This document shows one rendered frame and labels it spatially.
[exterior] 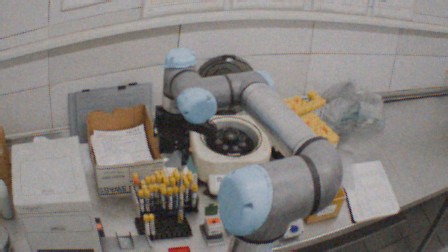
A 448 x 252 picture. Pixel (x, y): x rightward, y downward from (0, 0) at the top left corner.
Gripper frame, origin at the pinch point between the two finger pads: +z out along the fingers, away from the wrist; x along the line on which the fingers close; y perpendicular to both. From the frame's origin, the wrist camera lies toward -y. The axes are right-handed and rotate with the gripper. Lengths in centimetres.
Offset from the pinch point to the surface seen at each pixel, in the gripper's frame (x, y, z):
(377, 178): -2, -77, 25
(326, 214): 10, -47, 23
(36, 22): -50, 47, -29
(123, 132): -41.2, 10.1, 19.8
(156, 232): 3.1, 8.6, 24.1
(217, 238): 8.2, -9.5, 24.5
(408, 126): -29, -116, 26
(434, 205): -35, -192, 114
